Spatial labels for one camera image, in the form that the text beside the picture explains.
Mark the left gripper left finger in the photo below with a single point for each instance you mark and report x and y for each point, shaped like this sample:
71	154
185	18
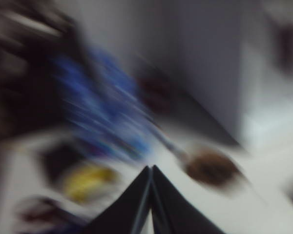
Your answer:
127	209

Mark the yellow round object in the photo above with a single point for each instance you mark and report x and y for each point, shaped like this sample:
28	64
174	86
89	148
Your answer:
88	182

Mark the clear plastic water bottle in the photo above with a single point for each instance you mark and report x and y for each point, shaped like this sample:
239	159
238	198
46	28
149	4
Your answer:
119	117

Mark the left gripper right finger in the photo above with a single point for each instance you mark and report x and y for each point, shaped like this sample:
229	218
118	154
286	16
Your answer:
175	209

